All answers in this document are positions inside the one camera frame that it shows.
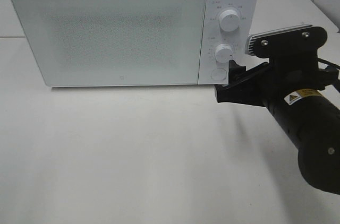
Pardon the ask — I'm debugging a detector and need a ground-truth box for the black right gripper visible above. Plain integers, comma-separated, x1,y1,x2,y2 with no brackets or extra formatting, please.
215,51,339,110

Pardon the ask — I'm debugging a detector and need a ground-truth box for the round white door button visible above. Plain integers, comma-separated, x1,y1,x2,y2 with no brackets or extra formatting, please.
210,68,228,82

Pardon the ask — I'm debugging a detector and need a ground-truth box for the white microwave door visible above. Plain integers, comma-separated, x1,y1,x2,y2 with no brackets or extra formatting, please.
11,0,205,87

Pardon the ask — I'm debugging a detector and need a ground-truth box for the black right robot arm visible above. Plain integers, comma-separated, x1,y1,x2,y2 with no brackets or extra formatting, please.
215,51,339,194

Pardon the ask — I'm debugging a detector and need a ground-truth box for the white lower timer knob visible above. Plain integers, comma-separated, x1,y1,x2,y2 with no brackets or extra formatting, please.
214,44,234,63

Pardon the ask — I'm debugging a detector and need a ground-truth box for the white upper power knob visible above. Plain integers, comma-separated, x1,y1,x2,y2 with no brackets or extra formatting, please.
217,7,241,32

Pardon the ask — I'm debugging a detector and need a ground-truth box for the white microwave oven body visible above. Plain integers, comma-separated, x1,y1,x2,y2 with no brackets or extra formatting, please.
5,0,261,89

